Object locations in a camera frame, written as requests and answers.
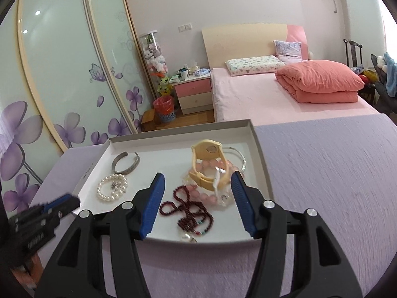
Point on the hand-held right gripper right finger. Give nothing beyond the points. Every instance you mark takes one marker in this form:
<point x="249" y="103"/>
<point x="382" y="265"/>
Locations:
<point x="243" y="205"/>

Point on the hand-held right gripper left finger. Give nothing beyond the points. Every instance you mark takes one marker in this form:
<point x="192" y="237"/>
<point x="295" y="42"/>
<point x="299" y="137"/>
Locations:
<point x="152" y="205"/>

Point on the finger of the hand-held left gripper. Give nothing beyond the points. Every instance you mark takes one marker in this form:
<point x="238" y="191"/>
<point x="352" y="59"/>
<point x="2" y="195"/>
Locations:
<point x="66" y="205"/>

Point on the white shallow cardboard box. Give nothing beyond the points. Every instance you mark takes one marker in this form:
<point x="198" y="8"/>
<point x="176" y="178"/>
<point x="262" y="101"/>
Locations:
<point x="155" y="161"/>

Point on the thin silver bangle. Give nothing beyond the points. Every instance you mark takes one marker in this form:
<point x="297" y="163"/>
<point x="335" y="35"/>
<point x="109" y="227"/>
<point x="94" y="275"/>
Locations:
<point x="244" y="160"/>

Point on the blue bin with red bag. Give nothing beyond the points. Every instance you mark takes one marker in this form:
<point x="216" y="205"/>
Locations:
<point x="164" y="111"/>

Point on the pink bed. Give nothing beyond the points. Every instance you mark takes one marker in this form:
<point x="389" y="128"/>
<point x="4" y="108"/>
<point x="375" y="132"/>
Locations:
<point x="248" y="99"/>

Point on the pink and cream nightstand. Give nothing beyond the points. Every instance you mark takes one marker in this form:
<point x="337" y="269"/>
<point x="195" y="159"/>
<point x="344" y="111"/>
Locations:
<point x="192" y="97"/>

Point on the yellow green plush toy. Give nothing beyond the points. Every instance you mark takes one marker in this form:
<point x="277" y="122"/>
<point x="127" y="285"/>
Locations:
<point x="164" y="87"/>

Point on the white mug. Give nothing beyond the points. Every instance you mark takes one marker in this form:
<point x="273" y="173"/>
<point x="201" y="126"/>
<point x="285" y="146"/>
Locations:
<point x="184" y="74"/>

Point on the floral sliding wardrobe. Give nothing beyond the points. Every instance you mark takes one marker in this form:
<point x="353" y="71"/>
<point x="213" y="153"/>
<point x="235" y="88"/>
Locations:
<point x="62" y="68"/>

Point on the white printed pillow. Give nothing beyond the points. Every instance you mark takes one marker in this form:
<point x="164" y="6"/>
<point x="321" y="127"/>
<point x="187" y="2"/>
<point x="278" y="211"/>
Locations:
<point x="254" y="64"/>

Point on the folded coral quilt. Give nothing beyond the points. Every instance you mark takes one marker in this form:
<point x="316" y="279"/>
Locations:
<point x="319" y="77"/>

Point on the clear plush toy tube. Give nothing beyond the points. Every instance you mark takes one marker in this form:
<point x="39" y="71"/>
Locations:
<point x="153" y="56"/>

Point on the purple floral pillow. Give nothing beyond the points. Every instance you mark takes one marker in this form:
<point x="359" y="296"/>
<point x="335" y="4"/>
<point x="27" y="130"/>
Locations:
<point x="288" y="51"/>

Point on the cream and pink headboard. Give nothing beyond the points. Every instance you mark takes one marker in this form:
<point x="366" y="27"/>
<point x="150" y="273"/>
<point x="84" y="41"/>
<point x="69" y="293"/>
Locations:
<point x="242" y="42"/>

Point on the grey padded chair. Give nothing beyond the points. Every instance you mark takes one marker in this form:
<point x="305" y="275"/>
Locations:
<point x="383" y="96"/>

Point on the colourful toy pile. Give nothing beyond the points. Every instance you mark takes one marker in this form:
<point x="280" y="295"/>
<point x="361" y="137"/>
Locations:
<point x="367" y="75"/>

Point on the dark wooden chair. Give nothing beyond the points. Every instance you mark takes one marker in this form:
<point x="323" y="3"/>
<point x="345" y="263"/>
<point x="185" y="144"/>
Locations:
<point x="353" y="52"/>

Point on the white wall outlet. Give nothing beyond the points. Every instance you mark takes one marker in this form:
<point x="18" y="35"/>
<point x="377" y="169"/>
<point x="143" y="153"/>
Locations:
<point x="185" y="27"/>

